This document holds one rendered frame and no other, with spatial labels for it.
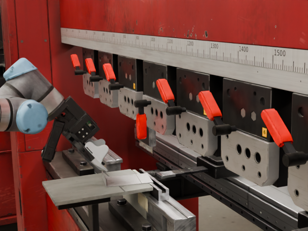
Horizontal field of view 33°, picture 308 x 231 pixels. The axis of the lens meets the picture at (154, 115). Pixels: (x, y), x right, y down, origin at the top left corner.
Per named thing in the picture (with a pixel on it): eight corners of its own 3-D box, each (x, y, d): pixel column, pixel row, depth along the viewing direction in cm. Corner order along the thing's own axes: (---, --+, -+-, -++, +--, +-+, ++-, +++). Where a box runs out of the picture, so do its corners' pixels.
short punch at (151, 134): (136, 145, 149) (135, 113, 147) (143, 145, 150) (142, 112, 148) (149, 154, 140) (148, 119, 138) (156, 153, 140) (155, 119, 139)
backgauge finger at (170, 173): (151, 175, 152) (150, 158, 151) (227, 163, 162) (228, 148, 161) (167, 187, 141) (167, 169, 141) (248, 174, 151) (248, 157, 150)
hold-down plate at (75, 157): (62, 157, 214) (61, 150, 213) (74, 155, 216) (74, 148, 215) (80, 178, 186) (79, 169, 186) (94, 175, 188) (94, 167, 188)
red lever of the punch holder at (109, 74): (101, 62, 147) (110, 87, 142) (115, 61, 149) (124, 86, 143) (101, 67, 148) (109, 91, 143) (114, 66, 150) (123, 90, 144)
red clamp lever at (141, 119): (134, 139, 127) (133, 99, 125) (150, 137, 128) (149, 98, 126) (137, 140, 125) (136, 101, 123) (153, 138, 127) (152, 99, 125)
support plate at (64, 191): (41, 184, 144) (41, 181, 144) (130, 172, 154) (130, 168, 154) (55, 206, 128) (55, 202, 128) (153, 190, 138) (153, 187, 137)
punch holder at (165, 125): (143, 124, 132) (141, 60, 129) (173, 121, 135) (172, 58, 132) (166, 137, 118) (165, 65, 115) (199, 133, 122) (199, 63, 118)
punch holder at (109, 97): (99, 101, 168) (96, 50, 165) (123, 99, 172) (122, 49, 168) (112, 108, 155) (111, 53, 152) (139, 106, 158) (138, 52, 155)
